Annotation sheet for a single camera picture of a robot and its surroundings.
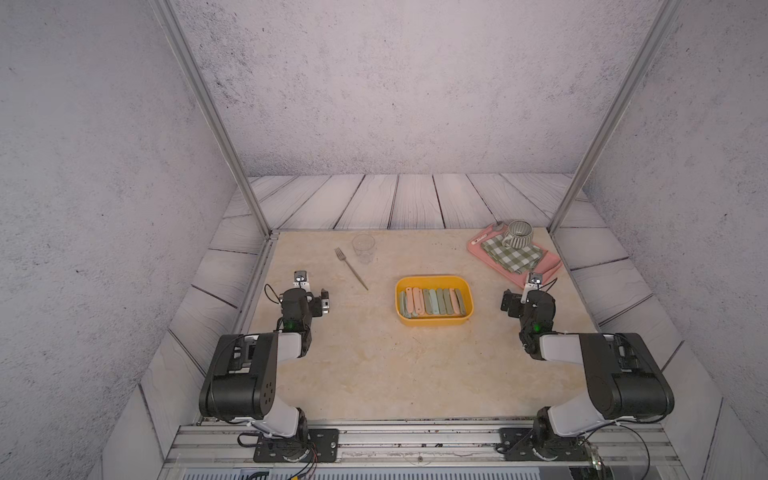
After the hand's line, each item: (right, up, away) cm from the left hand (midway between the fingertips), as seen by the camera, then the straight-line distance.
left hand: (311, 289), depth 95 cm
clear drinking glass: (+15, +14, +17) cm, 26 cm away
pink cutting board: (+83, +8, +16) cm, 84 cm away
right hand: (+67, 0, -1) cm, 67 cm away
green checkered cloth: (+71, +8, +16) cm, 73 cm away
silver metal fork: (+6, +10, +19) cm, 23 cm away
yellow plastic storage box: (+39, -4, +4) cm, 39 cm away
